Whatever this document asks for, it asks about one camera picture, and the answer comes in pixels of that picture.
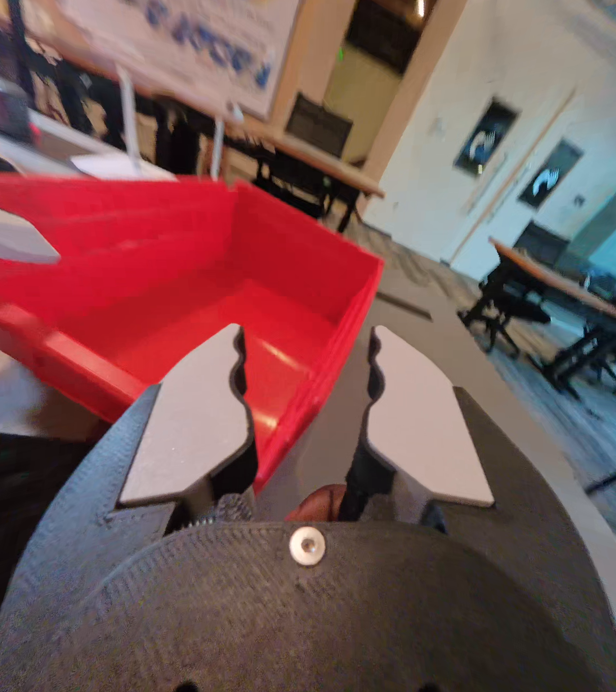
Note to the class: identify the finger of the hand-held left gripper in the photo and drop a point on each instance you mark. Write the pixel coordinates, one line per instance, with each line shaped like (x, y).
(0, 232)

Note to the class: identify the white poster stand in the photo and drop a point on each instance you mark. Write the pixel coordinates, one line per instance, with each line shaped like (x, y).
(128, 119)

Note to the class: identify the black table mat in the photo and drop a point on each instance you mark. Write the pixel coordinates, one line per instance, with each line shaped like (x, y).
(405, 292)

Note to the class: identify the white poster board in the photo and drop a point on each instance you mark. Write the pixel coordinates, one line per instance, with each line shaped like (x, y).
(189, 38)

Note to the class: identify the dark framed wall poster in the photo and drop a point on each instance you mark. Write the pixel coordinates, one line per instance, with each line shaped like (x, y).
(550, 174)
(485, 138)

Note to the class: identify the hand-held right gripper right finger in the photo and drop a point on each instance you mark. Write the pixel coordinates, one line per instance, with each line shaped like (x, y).
(421, 427)

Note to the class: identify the person's right hand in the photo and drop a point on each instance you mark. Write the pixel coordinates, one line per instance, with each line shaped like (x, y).
(319, 503)

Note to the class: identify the red plastic bin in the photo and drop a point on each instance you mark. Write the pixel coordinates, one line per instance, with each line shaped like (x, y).
(178, 281)

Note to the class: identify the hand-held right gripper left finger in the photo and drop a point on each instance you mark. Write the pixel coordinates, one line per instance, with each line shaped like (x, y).
(189, 421)

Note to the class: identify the black office chair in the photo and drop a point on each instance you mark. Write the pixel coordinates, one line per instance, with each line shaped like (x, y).
(319, 125)

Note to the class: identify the wooden table with black legs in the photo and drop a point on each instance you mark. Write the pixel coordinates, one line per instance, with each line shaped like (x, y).
(567, 286)
(319, 162)

